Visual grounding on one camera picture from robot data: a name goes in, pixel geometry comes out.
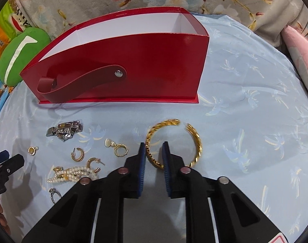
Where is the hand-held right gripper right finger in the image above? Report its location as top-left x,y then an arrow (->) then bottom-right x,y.
162,141 -> 290,243

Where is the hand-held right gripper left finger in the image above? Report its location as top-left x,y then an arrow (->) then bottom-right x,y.
21,142 -> 147,243

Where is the gold hoop earring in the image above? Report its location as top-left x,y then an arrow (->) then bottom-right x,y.
86,157 -> 105,174
71,147 -> 85,161

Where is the green round cushion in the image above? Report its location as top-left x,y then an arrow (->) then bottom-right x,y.
0,27 -> 52,85

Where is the grey floral blanket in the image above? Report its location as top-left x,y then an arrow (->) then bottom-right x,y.
14,0 -> 308,51

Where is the white pearl bracelet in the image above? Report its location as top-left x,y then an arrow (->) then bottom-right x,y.
47,166 -> 102,184

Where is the gold chain bangle bracelet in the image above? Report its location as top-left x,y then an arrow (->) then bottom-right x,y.
145,118 -> 203,169

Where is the silver metal wristwatch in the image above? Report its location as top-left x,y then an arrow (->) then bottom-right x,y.
46,120 -> 83,142

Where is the red box with strap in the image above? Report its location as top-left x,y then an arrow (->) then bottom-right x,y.
19,6 -> 210,105

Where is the colourful cartoon printed blanket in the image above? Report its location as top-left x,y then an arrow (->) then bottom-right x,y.
0,0 -> 34,122

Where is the pink and white pillow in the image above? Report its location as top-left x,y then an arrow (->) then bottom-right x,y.
281,25 -> 308,102

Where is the silver ring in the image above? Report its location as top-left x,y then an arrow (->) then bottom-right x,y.
49,188 -> 62,204

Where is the gold hoop earring heart charm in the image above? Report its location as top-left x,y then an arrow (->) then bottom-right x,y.
104,138 -> 129,157

